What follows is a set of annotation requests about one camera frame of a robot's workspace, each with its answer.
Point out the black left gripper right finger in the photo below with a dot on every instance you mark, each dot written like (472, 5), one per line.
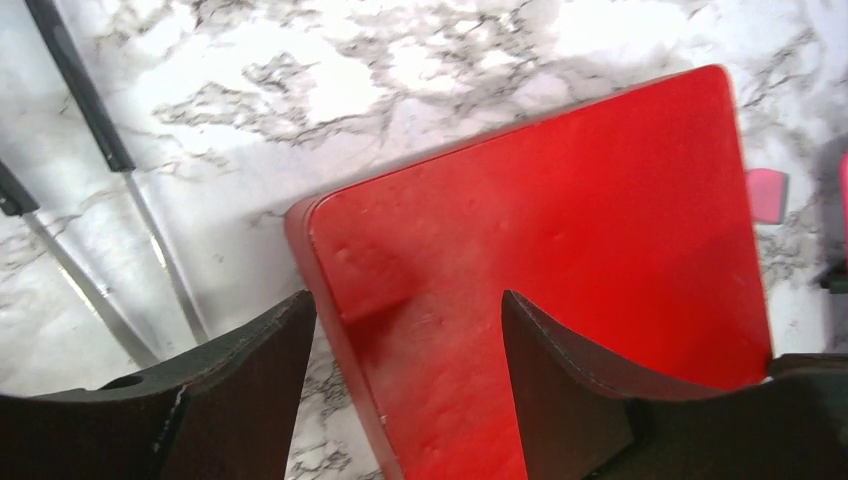
(586, 412)

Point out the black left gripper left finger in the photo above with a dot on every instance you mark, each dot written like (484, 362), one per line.
(222, 410)

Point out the red box lid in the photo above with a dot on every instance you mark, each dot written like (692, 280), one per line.
(626, 218)

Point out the black metal tongs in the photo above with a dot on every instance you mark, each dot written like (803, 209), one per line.
(62, 139)

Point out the black whiteboard clip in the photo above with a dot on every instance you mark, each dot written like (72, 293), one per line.
(835, 279)

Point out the pink whiteboard eraser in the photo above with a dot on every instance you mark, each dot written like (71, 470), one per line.
(767, 190)

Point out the pink framed whiteboard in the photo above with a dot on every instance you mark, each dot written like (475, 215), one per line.
(843, 177)

